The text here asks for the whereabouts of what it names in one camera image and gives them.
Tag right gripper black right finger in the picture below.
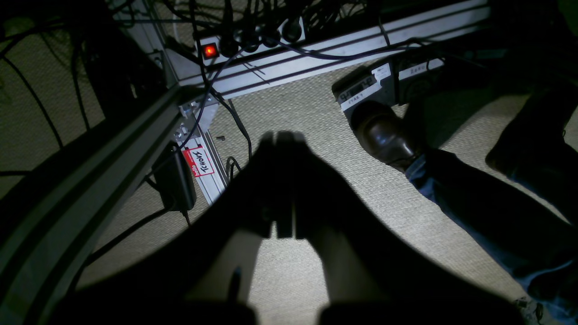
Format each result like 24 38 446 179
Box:
293 132 524 325

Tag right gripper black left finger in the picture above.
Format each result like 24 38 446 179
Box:
59 131 294 325

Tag black power adapter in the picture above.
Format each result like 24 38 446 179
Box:
152 142 196 213

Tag red name sticker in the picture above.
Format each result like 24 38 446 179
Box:
182 146 215 178

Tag brown leather shoe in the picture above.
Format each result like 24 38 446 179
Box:
350 101 425 172

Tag blue jeans leg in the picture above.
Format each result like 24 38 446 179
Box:
405 149 578 325

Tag black labelled foot pedal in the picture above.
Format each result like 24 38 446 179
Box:
331 54 446 124

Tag white power strip red switch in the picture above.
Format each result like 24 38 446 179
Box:
200 17 306 65

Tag aluminium frame rail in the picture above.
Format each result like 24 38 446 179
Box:
109 0 491 204

